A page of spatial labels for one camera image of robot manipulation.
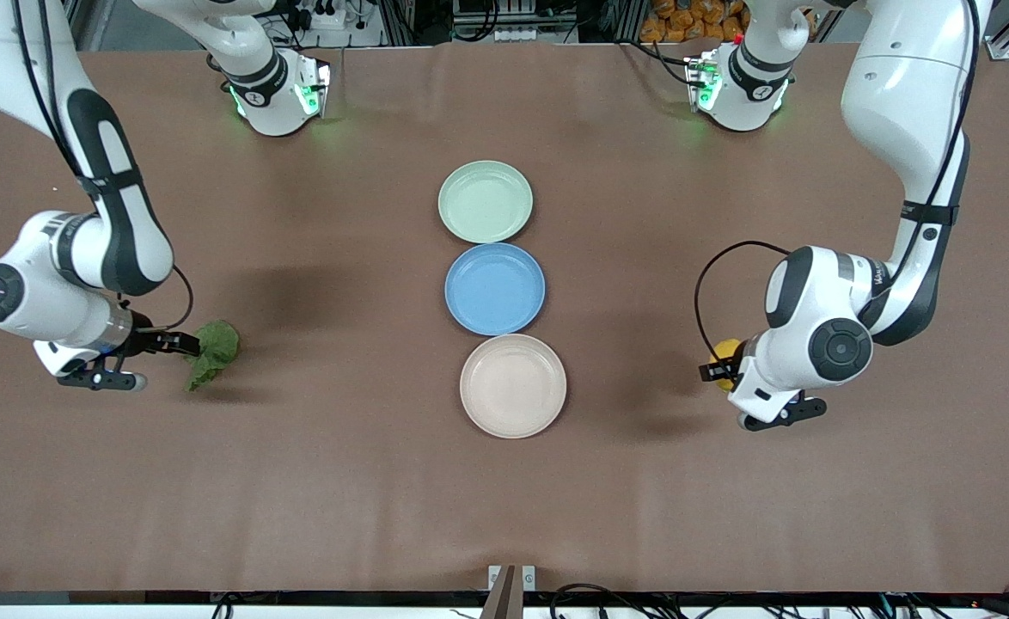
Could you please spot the white power strip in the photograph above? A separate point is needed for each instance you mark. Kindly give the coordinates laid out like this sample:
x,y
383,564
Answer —
x,y
517,34

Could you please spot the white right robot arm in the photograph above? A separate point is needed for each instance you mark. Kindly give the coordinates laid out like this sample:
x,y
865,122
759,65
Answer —
x,y
40,301

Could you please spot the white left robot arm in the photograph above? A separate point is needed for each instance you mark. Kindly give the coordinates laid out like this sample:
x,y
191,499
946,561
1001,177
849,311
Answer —
x,y
900,86

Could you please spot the green lettuce leaf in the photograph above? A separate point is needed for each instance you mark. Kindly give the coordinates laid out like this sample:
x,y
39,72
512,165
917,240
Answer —
x,y
217,344

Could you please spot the grey metal bracket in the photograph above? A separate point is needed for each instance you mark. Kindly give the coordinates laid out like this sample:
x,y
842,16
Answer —
x,y
529,576

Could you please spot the yellow lemon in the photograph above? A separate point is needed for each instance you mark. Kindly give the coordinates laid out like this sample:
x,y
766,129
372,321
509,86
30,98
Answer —
x,y
728,349

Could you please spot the blue round plate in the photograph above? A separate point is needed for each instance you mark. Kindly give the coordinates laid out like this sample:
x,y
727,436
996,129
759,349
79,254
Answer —
x,y
494,288

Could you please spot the pile of orange objects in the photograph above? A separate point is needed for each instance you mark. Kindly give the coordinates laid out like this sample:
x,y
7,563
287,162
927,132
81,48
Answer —
x,y
685,26

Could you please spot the brown wooden beam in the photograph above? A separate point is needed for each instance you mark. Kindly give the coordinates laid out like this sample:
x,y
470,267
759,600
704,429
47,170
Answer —
x,y
504,602

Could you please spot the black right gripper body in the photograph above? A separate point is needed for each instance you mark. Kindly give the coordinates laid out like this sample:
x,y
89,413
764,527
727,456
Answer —
x,y
149,341

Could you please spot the beige round plate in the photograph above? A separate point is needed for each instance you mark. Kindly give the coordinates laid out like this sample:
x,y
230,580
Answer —
x,y
513,387

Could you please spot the power strip with black plugs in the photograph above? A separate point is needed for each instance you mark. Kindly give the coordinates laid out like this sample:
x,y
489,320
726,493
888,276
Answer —
x,y
328,19

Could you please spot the pale green round plate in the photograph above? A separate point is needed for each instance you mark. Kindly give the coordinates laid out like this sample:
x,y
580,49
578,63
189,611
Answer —
x,y
485,202

